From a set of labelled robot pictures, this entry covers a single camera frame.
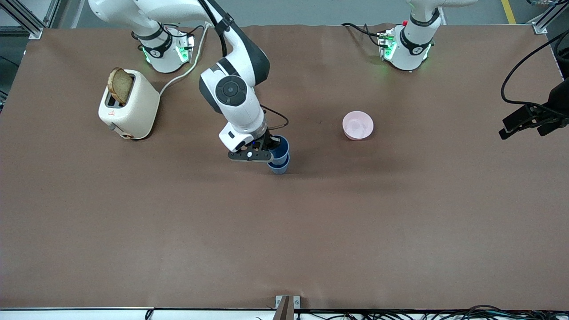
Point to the aluminium frame profile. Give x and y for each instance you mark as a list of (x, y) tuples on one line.
[(31, 22), (549, 18)]

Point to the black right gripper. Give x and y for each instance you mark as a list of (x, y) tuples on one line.
[(268, 142)]

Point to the blue plastic cup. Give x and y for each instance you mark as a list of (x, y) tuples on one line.
[(279, 170), (283, 151)]

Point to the brown bread slice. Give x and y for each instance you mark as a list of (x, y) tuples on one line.
[(120, 86)]

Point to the brown table mat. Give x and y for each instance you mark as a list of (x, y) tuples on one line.
[(284, 244)]

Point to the pink bowl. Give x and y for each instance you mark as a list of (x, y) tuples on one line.
[(358, 126)]

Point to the metal bracket with brown post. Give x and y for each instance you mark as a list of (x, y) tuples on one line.
[(286, 306)]

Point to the cream white toaster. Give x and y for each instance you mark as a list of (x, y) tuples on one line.
[(135, 111)]

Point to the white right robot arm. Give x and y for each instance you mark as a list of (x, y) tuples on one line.
[(240, 111)]

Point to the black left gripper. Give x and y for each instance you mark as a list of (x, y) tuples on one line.
[(559, 98)]

